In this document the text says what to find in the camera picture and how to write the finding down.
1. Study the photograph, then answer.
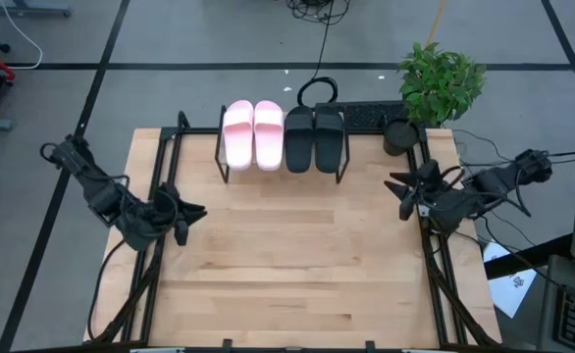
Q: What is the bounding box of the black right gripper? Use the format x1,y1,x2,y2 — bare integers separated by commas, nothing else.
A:
383,159,445,210

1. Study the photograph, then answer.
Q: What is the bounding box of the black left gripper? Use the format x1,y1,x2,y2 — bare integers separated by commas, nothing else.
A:
153,181,208,231

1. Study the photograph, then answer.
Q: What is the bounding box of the black slide sandal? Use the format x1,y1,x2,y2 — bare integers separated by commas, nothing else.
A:
313,104,346,175
284,105,316,175

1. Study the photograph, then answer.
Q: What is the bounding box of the pink slide sandal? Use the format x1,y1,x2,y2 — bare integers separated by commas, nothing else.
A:
253,100,287,173
222,99,256,172

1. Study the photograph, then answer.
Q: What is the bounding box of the wooden shelf with black legs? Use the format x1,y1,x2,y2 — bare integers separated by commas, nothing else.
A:
214,105,353,185

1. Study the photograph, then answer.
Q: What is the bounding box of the black plant pot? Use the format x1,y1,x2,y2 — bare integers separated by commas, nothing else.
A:
383,119,420,157

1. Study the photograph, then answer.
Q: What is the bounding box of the green leafy potted plant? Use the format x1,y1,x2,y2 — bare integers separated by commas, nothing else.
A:
397,41,488,126

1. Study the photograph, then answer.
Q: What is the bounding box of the black metal beam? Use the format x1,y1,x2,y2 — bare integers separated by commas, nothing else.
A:
483,233,574,280

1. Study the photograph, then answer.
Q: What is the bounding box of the white paper sheet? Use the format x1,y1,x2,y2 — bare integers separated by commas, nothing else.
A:
482,240,539,319

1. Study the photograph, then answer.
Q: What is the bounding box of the grey desk foot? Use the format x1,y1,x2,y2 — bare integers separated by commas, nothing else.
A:
0,0,72,19

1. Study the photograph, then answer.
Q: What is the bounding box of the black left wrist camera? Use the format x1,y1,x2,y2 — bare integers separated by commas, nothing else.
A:
173,219,190,247

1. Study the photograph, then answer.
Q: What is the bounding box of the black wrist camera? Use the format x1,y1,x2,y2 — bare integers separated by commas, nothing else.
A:
397,194,417,222
173,219,190,247

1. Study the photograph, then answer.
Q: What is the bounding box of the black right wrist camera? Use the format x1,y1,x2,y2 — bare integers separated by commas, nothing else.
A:
397,194,417,222

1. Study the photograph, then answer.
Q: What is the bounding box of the black aluminium table frame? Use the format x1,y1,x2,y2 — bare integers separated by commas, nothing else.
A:
86,110,502,352

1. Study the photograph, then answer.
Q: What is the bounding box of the thick black cable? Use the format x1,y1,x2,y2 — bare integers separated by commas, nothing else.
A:
86,237,127,342

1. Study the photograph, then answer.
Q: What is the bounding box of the thin black power cable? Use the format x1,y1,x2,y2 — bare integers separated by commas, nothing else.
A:
451,127,575,168

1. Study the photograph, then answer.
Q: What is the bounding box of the coiled black cable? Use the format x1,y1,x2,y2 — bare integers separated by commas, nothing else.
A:
295,0,340,112

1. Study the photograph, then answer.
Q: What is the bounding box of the yellow hanging cable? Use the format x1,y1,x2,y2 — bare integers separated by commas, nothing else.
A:
427,0,449,45

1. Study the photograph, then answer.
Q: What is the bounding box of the tangled black cable bundle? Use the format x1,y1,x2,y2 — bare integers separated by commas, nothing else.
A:
287,0,351,25

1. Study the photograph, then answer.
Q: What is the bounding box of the white floor cable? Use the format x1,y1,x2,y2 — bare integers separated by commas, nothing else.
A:
0,0,44,71

